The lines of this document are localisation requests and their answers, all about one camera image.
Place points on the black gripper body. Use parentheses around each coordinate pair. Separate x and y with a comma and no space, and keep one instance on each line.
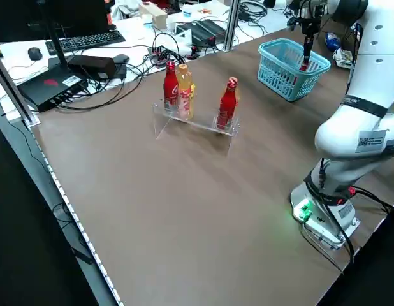
(310,24)

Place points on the red cola bottle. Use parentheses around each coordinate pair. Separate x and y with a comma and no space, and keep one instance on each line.
(227,108)
(303,67)
(171,89)

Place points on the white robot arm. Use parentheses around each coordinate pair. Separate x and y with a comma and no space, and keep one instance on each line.
(369,79)

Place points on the blue and beige snack bag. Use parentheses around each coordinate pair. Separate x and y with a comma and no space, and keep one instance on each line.
(331,39)

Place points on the light blue plastic basket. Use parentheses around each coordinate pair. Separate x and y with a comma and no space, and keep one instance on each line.
(280,79)

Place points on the orange tea bottle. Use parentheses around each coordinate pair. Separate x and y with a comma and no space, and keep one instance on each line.
(184,83)

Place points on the clear acrylic bottle tray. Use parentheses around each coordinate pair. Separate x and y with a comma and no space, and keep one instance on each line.
(197,122)

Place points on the white box yellow print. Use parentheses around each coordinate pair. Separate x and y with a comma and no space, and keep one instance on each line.
(342,59)

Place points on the grey and black device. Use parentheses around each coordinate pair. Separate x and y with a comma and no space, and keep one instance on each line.
(203,30)

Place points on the grey usb hub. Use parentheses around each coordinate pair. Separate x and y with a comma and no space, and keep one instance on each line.
(158,55)

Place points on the brown cardboard box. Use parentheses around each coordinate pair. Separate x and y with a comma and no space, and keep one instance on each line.
(155,16)

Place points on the black power brick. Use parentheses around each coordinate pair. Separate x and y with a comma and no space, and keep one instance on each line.
(91,65)

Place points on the black keyboard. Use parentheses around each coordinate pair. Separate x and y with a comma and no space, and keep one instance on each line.
(88,39)

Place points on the black stand pole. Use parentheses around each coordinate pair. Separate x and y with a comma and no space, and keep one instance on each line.
(56,38)

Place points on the black flat box red logo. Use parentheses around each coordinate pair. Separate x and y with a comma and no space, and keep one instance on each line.
(47,89)

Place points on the black computer mouse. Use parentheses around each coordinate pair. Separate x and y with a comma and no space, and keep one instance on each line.
(35,53)

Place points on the black computer monitor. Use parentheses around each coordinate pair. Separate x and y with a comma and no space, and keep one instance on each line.
(25,19)

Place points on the aluminium camera post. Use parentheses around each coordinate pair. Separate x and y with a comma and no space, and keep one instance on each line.
(232,25)

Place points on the aluminium frame profile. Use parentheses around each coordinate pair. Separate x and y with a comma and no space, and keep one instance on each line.
(12,89)

